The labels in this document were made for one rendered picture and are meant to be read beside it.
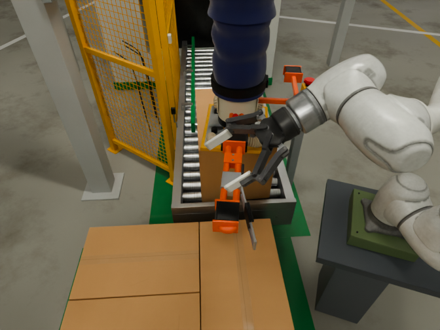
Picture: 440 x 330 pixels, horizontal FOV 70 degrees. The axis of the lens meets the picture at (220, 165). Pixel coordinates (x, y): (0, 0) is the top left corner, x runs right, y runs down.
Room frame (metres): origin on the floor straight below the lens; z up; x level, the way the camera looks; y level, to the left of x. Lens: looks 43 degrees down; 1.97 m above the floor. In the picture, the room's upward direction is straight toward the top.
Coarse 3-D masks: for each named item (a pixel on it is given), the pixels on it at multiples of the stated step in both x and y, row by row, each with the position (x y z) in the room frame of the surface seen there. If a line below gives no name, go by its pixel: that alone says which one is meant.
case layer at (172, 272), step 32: (160, 224) 1.03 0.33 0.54; (192, 224) 1.03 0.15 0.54; (256, 224) 1.03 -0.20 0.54; (96, 256) 0.83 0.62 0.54; (128, 256) 0.83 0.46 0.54; (160, 256) 0.83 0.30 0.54; (192, 256) 0.83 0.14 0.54; (224, 256) 0.83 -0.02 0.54; (256, 256) 0.83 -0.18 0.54; (96, 288) 0.67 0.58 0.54; (128, 288) 0.67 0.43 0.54; (160, 288) 0.67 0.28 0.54; (192, 288) 0.67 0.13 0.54; (224, 288) 0.67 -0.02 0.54; (256, 288) 0.67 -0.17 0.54; (64, 320) 0.52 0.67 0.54; (96, 320) 0.52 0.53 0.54; (128, 320) 0.52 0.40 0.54; (160, 320) 0.52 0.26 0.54; (192, 320) 0.52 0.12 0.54; (224, 320) 0.52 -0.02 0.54; (256, 320) 0.52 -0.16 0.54; (288, 320) 0.52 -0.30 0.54
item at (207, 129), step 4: (212, 104) 1.34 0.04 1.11; (208, 108) 1.30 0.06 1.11; (212, 108) 1.29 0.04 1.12; (208, 112) 1.27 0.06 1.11; (212, 112) 1.26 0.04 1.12; (216, 112) 1.23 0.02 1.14; (208, 116) 1.23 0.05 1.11; (208, 120) 1.20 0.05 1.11; (204, 128) 1.14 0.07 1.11; (208, 128) 1.13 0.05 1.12; (212, 128) 1.10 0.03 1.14; (216, 128) 1.10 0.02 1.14; (220, 128) 1.13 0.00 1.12; (204, 132) 1.11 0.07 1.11; (208, 132) 1.10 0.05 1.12; (216, 132) 1.09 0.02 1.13; (204, 136) 1.08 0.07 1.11; (204, 140) 1.05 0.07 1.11; (200, 148) 1.01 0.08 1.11; (204, 148) 1.01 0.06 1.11; (216, 148) 1.00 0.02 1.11; (220, 148) 1.00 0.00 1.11
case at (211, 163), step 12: (204, 96) 1.68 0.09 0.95; (204, 108) 1.55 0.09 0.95; (204, 120) 1.43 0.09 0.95; (204, 156) 1.18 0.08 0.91; (216, 156) 1.18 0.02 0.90; (252, 156) 1.20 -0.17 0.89; (204, 168) 1.18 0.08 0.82; (216, 168) 1.18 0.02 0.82; (252, 168) 1.20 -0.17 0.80; (264, 168) 1.21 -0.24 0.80; (204, 180) 1.18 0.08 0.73; (216, 180) 1.18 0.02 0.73; (204, 192) 1.18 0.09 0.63; (216, 192) 1.18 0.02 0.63; (240, 192) 1.20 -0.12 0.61; (252, 192) 1.20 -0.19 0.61; (264, 192) 1.21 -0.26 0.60
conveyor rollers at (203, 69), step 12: (204, 48) 3.32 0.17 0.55; (204, 60) 3.04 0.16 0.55; (204, 72) 2.78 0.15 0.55; (204, 84) 2.58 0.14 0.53; (192, 132) 1.85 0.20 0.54; (192, 156) 1.59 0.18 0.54; (192, 168) 1.49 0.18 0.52; (276, 180) 1.36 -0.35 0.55; (192, 192) 1.25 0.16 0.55; (276, 192) 1.26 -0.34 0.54
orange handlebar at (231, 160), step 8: (296, 80) 1.36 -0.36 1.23; (296, 88) 1.28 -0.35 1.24; (240, 152) 0.84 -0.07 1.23; (224, 160) 0.79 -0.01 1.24; (232, 160) 0.79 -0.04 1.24; (240, 160) 0.79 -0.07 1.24; (224, 168) 0.76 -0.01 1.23; (232, 168) 0.78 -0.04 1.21; (240, 168) 0.76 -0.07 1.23; (224, 192) 0.65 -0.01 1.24; (224, 232) 0.51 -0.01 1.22; (232, 232) 0.51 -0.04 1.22
